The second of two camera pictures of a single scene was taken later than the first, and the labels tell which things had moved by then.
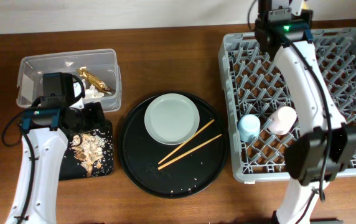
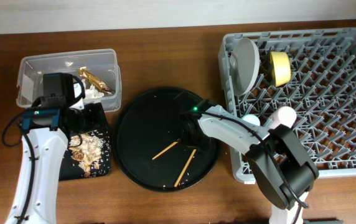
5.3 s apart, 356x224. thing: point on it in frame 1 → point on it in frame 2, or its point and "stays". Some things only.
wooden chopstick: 182,156 → 184,167
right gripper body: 300,15 → 196,140
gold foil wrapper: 100,84 stays
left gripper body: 91,117 stays
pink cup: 282,120 stays
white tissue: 92,92 stays
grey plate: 171,119 → 244,65
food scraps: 89,149 stays
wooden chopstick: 187,140 → 165,150
